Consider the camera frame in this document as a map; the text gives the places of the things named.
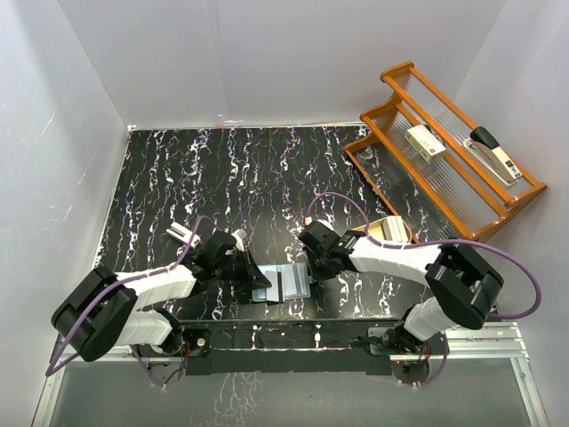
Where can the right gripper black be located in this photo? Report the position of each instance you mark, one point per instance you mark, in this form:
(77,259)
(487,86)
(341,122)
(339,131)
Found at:
(317,275)

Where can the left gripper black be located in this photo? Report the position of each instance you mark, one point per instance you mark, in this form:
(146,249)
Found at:
(252,277)

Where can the green card holder wallet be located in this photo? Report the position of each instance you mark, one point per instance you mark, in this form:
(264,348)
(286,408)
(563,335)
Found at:
(295,279)

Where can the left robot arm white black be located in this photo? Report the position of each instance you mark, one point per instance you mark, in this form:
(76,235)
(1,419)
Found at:
(109,309)

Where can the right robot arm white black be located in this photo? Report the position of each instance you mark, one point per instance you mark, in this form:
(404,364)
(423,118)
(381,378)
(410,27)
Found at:
(463,284)

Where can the stack of credit cards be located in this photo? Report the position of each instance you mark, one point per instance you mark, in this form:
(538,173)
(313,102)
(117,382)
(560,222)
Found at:
(394,229)

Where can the beige oval tray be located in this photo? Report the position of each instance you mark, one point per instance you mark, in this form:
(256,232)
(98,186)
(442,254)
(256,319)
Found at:
(376,232)

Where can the small white black stapler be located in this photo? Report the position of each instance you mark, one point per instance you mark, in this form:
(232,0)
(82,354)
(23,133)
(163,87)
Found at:
(183,235)

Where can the orange wooden shelf rack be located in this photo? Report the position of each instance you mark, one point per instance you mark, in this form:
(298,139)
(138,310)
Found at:
(452,197)

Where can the white staples box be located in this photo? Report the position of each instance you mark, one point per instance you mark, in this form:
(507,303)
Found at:
(425,143)

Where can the white black stapler on rack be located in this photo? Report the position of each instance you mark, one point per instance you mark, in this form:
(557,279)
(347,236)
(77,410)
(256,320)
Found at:
(488,152)

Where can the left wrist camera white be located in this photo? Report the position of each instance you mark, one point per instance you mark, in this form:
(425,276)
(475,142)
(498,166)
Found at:
(239,236)

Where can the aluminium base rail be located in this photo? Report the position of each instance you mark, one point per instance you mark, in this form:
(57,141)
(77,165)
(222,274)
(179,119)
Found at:
(295,387)

